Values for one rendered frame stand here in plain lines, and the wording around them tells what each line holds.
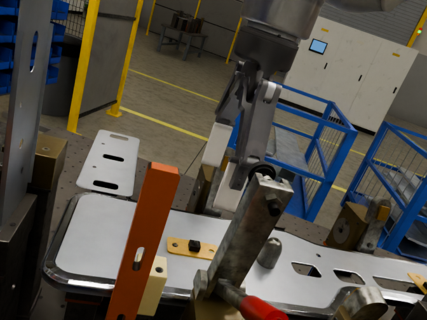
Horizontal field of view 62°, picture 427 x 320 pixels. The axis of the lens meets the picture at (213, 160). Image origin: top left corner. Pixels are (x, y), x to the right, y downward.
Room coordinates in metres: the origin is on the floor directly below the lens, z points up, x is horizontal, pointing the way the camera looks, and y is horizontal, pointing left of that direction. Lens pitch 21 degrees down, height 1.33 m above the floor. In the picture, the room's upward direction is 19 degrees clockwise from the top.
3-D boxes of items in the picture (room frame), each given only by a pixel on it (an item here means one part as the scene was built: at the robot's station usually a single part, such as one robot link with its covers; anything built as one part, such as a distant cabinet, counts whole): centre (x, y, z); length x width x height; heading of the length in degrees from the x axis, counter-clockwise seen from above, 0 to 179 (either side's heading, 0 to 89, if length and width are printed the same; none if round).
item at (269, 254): (0.50, -0.14, 1.02); 0.03 x 0.03 x 0.07
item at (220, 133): (0.53, 0.00, 1.16); 0.03 x 0.01 x 0.07; 106
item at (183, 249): (0.47, -0.02, 1.01); 0.08 x 0.04 x 0.01; 106
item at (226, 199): (0.40, -0.03, 1.16); 0.03 x 0.01 x 0.07; 106
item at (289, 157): (2.96, -0.48, 0.47); 1.20 x 0.80 x 0.95; 176
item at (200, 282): (0.32, -0.03, 1.06); 0.03 x 0.01 x 0.03; 16
